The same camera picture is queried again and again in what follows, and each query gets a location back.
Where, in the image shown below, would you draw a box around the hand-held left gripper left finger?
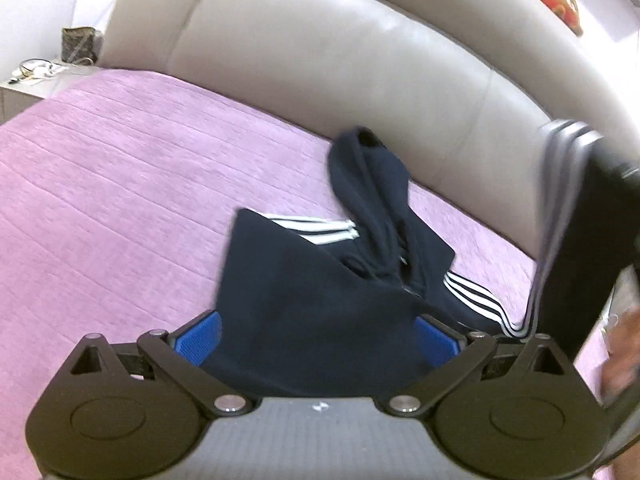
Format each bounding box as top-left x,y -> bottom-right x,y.
70,310 -> 251,417

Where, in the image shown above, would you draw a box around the orange plush toy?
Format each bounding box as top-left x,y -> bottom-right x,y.
531,0 -> 585,37

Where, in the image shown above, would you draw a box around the beige leather headboard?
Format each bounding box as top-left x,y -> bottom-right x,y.
97,0 -> 640,273

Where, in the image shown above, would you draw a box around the white nightstand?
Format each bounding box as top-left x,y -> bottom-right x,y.
0,57 -> 101,126

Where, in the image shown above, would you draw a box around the person's right forearm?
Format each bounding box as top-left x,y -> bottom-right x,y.
601,310 -> 640,403

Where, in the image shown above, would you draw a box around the navy hoodie with white stripes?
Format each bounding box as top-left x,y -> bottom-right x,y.
214,119 -> 640,401

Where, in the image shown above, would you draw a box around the tangled white cables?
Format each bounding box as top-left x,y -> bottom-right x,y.
7,58 -> 71,85

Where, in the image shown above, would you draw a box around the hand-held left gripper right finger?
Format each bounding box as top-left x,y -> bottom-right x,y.
381,312 -> 571,418

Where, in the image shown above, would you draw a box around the pink quilted bedspread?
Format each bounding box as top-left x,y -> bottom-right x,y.
0,67 -> 640,480

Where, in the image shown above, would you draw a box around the brown patterned bag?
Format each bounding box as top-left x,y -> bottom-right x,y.
61,26 -> 103,66

